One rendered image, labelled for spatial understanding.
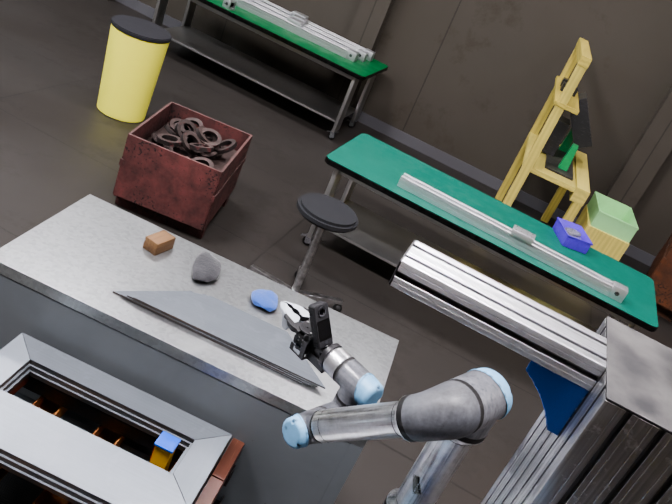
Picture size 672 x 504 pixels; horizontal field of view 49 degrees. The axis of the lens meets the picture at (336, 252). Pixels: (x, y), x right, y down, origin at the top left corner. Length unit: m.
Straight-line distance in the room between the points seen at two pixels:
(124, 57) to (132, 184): 1.52
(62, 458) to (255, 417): 0.57
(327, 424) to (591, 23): 6.72
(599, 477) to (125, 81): 5.52
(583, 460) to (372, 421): 0.62
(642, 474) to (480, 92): 7.27
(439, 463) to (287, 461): 0.85
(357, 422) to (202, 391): 0.86
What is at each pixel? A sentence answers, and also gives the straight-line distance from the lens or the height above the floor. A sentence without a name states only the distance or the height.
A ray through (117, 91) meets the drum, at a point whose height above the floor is 0.24.
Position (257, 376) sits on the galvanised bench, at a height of 1.05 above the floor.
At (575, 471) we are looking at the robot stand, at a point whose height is 1.91.
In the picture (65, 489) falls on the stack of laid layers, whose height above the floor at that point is 0.84.
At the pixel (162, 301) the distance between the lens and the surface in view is 2.44.
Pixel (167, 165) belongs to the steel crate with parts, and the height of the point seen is 0.45.
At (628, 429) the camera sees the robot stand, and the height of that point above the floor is 2.00.
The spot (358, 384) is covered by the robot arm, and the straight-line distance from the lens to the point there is 1.76.
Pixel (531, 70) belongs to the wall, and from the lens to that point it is 8.08.
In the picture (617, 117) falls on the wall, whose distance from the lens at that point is 8.13.
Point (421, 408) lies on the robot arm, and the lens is 1.49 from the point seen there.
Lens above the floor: 2.48
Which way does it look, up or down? 27 degrees down
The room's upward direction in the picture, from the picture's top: 24 degrees clockwise
